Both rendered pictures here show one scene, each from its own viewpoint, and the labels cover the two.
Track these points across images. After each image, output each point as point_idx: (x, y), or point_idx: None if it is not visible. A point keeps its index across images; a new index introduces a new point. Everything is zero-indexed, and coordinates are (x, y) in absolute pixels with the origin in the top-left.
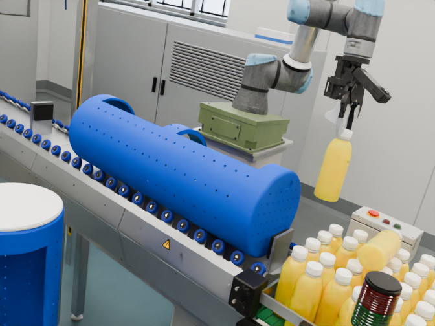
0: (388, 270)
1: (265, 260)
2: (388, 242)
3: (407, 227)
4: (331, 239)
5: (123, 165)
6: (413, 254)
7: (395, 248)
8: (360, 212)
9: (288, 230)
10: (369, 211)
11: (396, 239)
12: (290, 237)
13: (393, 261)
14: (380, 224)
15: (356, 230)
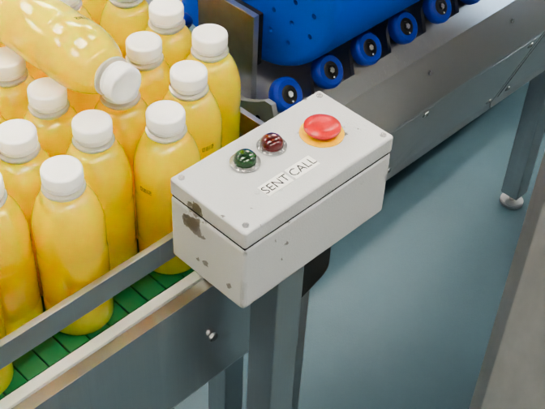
0: (0, 62)
1: (259, 73)
2: (21, 3)
3: (256, 193)
4: (152, 16)
5: None
6: (224, 280)
7: (22, 32)
8: (328, 107)
9: (242, 6)
10: (320, 114)
11: (48, 32)
12: (248, 33)
13: (40, 84)
14: (259, 131)
15: (198, 63)
